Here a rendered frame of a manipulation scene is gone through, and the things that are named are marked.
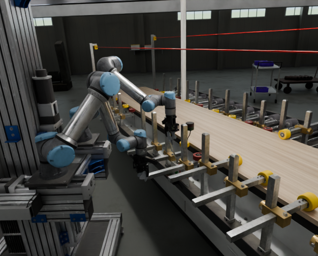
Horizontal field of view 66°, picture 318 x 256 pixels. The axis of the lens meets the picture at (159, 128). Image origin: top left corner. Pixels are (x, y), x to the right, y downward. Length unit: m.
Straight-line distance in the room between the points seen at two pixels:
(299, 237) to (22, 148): 1.60
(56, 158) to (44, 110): 0.45
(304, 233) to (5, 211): 1.49
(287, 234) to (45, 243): 1.53
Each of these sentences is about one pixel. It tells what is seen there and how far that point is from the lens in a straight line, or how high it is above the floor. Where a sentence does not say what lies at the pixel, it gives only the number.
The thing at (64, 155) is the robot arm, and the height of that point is 1.21.
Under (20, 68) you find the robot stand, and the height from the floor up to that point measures 1.59.
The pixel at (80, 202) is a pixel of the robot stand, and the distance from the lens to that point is 1.45.
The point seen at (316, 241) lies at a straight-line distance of 1.17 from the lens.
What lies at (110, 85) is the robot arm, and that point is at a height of 1.50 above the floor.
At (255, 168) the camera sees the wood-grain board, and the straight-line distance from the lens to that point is 1.71.
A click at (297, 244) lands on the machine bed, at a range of 1.58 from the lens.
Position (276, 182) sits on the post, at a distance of 1.20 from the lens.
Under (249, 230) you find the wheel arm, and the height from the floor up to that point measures 0.95.
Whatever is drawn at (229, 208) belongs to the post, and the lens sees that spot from 1.50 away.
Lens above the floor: 1.70
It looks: 20 degrees down
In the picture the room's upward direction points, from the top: 2 degrees counter-clockwise
